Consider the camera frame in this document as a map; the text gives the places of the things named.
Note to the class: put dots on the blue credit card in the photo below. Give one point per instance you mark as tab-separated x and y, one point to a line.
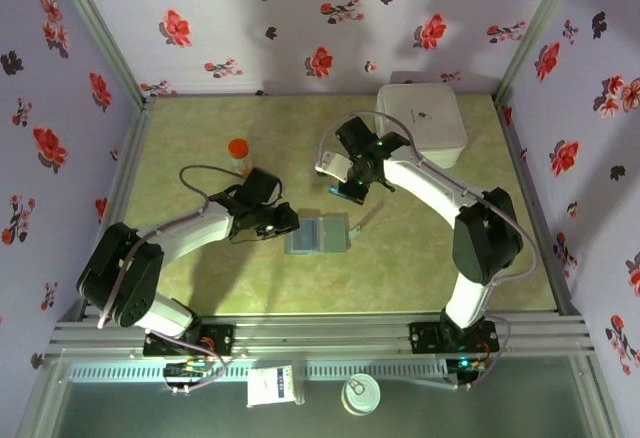
334	191
304	234

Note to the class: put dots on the clear plastic card case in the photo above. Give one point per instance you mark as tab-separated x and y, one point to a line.
332	233

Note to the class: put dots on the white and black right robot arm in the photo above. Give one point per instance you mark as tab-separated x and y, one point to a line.
425	183

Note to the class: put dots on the orange pill bottle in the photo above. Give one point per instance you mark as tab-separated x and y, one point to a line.
241	155

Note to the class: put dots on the white zip storage case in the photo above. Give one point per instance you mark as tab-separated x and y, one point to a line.
425	113

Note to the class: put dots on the white paper packet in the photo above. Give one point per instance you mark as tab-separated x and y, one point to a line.
270	385

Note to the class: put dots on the silver tin can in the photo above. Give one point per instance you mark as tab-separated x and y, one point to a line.
361	394

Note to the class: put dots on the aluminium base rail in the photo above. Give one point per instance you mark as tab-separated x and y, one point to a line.
320	333

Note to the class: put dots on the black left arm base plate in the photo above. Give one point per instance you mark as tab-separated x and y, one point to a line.
220	338

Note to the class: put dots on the aluminium side rail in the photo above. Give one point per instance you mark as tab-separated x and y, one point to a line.
520	158
132	143

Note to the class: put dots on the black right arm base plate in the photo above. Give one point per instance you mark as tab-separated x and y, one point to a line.
425	338

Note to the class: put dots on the aluminium corner post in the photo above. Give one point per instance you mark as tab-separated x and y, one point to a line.
95	23
540	13

